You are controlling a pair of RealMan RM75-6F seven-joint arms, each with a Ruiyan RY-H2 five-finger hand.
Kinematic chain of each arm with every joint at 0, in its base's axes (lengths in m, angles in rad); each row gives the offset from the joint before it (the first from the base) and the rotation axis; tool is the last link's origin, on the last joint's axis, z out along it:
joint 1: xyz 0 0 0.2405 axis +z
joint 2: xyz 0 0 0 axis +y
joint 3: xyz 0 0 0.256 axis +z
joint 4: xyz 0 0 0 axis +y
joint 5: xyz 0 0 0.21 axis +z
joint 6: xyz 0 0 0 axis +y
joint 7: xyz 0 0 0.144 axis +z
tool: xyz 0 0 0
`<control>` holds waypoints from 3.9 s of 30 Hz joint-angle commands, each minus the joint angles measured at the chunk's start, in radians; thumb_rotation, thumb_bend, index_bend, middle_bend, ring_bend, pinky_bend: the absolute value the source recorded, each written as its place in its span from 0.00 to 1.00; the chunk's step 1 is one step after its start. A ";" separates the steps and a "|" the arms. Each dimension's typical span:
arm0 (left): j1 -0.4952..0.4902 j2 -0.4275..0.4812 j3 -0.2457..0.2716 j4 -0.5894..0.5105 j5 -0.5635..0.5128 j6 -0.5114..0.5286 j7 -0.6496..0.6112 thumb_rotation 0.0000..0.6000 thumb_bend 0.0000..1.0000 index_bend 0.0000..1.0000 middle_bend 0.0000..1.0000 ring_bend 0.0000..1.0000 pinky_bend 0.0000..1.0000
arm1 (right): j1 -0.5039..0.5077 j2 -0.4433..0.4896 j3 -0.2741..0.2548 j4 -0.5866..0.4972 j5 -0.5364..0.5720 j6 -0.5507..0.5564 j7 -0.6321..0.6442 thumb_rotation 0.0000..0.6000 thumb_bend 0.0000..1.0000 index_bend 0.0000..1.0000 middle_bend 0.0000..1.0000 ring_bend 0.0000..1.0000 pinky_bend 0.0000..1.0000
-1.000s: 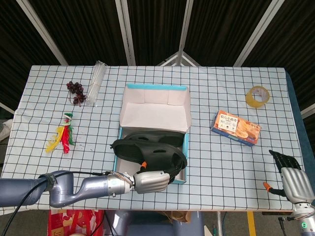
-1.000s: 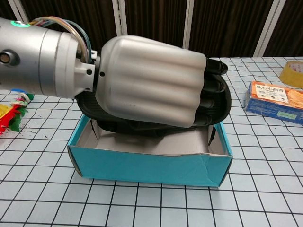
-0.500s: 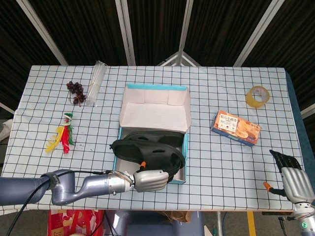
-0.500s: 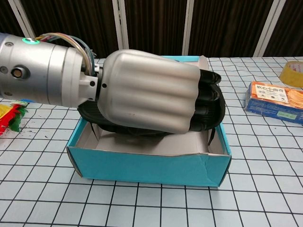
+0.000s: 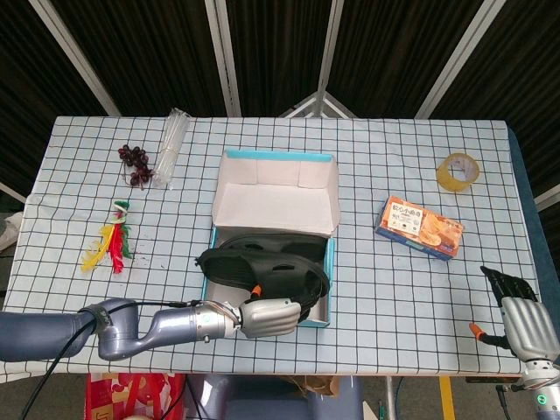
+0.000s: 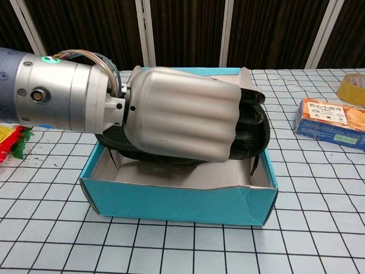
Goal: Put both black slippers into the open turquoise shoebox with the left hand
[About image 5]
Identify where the brown paper bag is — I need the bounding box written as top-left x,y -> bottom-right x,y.
290,374 -> 341,399

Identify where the white screen base bar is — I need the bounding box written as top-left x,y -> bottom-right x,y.
534,183 -> 560,211
0,181 -> 27,205

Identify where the black pleated screen panel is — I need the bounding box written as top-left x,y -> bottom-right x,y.
430,0 -> 560,228
0,0 -> 110,198
325,0 -> 485,118
50,0 -> 228,117
227,0 -> 332,117

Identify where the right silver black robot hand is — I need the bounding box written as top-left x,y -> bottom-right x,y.
468,265 -> 560,362

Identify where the light blue cardboard shoe box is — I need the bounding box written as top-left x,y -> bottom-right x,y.
201,147 -> 341,329

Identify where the dark red grape bunch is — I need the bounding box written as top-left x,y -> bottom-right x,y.
116,143 -> 154,190

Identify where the red printed bag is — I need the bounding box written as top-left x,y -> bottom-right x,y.
85,372 -> 187,420

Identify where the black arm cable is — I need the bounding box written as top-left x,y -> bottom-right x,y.
30,299 -> 198,420

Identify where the white screen frame post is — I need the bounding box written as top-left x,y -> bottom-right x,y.
204,0 -> 242,117
414,0 -> 502,119
314,0 -> 347,100
28,0 -> 123,117

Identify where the silver table leg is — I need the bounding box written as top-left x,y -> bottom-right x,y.
383,375 -> 395,420

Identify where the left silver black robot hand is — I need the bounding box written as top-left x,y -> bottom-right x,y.
238,283 -> 312,339

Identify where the orange snack package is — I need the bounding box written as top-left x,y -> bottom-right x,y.
374,195 -> 465,262

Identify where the white crumpled bag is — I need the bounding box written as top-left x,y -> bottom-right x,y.
0,212 -> 25,253

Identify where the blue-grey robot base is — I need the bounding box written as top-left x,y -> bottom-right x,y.
187,374 -> 364,420

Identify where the colourful feather shuttlecock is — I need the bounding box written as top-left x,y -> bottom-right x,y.
80,199 -> 135,276

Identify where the checked light blue tablecloth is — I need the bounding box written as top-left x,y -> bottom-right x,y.
0,115 -> 543,377

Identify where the black rubber slipper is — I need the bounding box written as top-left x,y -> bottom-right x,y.
218,234 -> 328,264
195,247 -> 332,323

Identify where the yellow packing tape roll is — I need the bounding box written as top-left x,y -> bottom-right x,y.
436,151 -> 480,193

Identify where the clear plastic straw bundle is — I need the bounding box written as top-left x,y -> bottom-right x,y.
150,107 -> 192,190

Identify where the white triangular screen foot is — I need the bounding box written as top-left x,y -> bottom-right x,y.
279,91 -> 358,118

